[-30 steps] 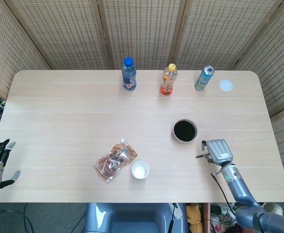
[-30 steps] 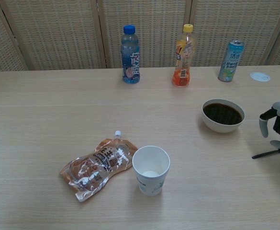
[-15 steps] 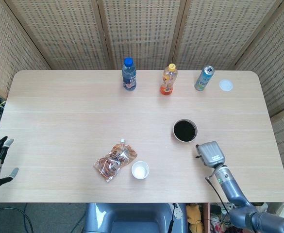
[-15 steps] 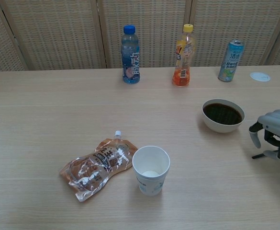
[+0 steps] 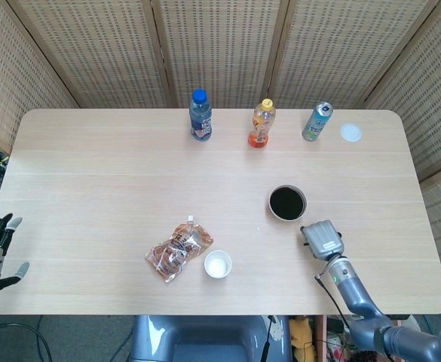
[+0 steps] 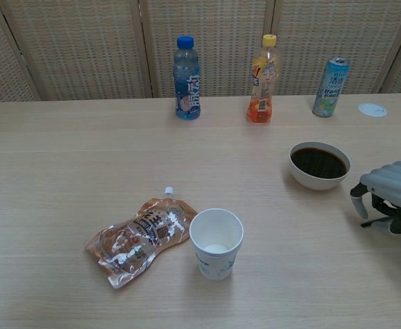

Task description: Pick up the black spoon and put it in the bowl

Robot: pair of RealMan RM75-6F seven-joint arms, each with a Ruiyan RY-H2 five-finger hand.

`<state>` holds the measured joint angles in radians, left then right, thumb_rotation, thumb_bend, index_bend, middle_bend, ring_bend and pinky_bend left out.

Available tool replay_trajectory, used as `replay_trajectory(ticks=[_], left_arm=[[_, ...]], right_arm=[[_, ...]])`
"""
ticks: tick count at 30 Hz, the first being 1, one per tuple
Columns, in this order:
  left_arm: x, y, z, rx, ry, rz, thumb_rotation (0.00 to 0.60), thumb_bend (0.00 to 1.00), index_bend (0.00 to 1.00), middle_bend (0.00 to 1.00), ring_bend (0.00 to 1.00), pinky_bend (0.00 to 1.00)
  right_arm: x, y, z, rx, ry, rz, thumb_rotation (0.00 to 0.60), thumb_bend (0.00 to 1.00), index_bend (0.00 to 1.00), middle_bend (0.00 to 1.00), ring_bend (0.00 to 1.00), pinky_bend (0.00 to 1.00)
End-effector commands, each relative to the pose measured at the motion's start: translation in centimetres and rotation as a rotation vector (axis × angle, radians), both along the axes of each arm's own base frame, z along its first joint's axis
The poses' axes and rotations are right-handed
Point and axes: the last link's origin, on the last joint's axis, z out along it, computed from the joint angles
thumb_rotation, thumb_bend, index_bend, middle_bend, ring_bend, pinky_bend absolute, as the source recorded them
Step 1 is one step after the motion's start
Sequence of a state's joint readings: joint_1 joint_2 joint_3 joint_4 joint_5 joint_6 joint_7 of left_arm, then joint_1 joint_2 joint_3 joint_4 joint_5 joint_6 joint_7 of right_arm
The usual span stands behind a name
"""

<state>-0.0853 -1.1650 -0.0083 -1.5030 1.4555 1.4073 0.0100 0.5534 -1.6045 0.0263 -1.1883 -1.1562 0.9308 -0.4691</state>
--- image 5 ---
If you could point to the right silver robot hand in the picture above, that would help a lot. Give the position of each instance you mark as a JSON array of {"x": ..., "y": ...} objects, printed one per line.
[{"x": 323, "y": 239}]

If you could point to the bowl of black liquid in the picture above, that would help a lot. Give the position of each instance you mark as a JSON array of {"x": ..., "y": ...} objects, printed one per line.
[{"x": 287, "y": 203}]

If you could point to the brown wooden table leg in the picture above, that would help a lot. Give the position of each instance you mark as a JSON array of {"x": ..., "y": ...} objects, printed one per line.
[{"x": 320, "y": 339}]

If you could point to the pile of assorted objects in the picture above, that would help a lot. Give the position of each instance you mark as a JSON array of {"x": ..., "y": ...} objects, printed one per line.
[{"x": 337, "y": 339}]

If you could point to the yellow plush toy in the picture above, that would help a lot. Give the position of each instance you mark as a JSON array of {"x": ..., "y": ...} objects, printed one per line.
[{"x": 303, "y": 339}]

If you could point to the white paper cup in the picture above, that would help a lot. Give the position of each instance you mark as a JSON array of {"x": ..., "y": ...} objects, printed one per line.
[{"x": 218, "y": 265}]

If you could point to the white round lid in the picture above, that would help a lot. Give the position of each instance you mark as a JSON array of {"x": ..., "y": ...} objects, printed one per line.
[{"x": 351, "y": 132}]

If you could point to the light blue drink can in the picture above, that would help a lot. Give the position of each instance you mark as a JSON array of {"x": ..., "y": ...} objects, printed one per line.
[{"x": 316, "y": 124}]

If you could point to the yellow-capped orange drink bottle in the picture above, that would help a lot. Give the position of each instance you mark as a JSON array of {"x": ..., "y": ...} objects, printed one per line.
[{"x": 260, "y": 126}]

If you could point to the brown spouted drink pouch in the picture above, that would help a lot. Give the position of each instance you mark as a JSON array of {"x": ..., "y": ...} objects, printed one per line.
[{"x": 176, "y": 250}]

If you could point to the grey robot torso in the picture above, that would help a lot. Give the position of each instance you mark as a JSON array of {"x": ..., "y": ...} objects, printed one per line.
[{"x": 205, "y": 339}]

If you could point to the blue-capped drink bottle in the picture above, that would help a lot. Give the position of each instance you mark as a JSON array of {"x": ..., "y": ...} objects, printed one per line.
[{"x": 201, "y": 120}]

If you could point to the rattan folding screen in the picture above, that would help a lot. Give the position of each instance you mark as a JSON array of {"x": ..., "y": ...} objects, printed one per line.
[{"x": 103, "y": 53}]

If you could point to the white perforated bracket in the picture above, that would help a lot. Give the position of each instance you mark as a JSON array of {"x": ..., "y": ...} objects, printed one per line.
[{"x": 276, "y": 328}]

